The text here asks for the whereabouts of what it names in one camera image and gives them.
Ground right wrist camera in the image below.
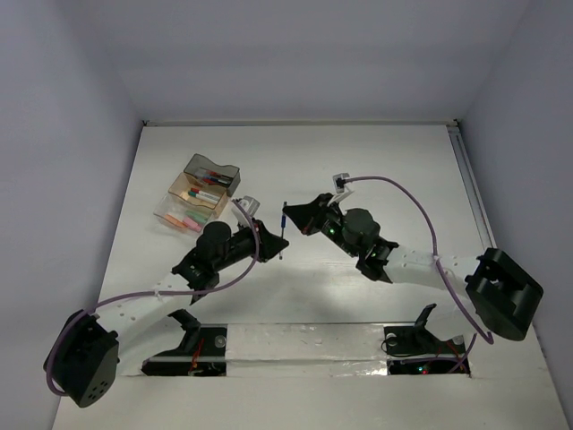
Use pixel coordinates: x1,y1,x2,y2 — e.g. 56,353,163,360
328,172,354,206

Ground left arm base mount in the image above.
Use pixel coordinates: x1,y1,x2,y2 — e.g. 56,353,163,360
141,310,227,377

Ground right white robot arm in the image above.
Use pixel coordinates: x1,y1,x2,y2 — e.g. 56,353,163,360
283,193,543,351

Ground teal capped white pen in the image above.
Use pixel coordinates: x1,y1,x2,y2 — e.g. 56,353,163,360
188,190,220,202

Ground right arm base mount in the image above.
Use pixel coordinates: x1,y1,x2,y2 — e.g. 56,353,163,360
381,304,471,375

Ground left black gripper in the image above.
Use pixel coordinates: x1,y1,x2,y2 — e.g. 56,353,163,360
212,216,286,271

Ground green highlighter marker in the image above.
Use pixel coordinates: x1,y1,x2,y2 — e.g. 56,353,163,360
185,211,209,223

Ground long red pen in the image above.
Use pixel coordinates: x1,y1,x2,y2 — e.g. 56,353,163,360
203,169,231,178

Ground aluminium side rail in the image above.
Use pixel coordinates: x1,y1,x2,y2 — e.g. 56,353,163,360
447,122,497,248

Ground pink highlighter marker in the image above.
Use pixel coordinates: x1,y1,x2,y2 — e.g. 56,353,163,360
183,217,202,231

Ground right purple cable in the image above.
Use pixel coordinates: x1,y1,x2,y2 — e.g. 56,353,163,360
342,176,494,374

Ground purple cable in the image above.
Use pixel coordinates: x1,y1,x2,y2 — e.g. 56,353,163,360
44,199,261,396
342,176,494,374

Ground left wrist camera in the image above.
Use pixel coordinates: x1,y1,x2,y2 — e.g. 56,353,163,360
232,195,261,226

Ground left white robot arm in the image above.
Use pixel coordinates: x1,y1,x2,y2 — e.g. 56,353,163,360
44,219,289,408

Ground orange highlighter marker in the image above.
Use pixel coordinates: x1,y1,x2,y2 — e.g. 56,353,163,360
164,214,186,228

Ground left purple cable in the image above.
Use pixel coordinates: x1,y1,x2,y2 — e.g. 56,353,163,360
44,199,261,396

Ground clear plastic container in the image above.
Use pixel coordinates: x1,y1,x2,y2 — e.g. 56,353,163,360
153,193,214,235

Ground red gel pen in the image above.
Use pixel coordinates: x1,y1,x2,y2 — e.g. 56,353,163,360
199,176,227,188

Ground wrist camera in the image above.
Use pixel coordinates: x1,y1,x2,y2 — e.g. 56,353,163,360
328,172,354,206
232,195,261,226

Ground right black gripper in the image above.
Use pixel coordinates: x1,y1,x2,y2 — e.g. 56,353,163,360
282,194,359,259

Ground blue ballpoint pen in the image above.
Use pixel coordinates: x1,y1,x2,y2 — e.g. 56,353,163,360
278,201,287,261

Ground blue gel pen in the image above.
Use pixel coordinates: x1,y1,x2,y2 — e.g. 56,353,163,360
202,176,231,186

